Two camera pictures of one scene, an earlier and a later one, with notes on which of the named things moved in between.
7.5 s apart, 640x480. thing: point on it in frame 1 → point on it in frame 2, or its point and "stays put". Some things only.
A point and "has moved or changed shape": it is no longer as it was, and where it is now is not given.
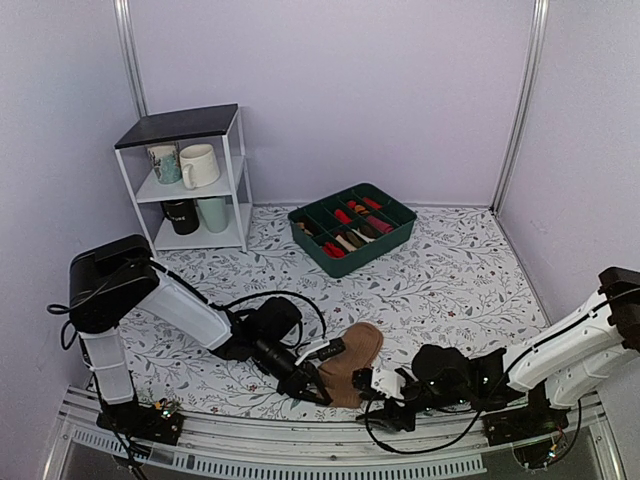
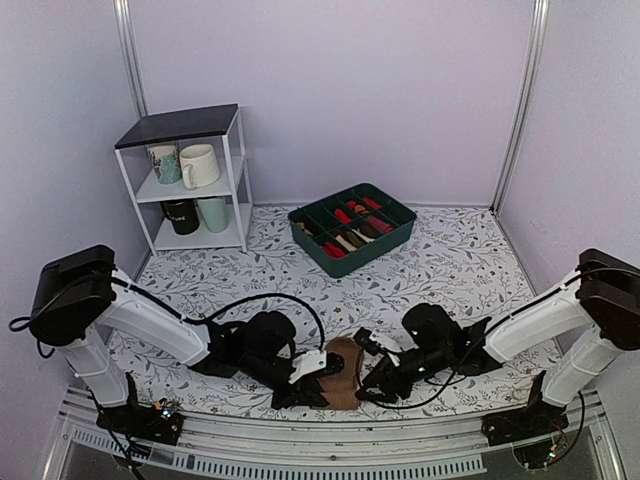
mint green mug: [215, 213] stays put
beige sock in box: [347, 245] stays put
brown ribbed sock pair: [363, 343] has moved or changed shape
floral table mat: [457, 278] stays put
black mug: [184, 215] stays put
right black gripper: [390, 416] → [389, 381]
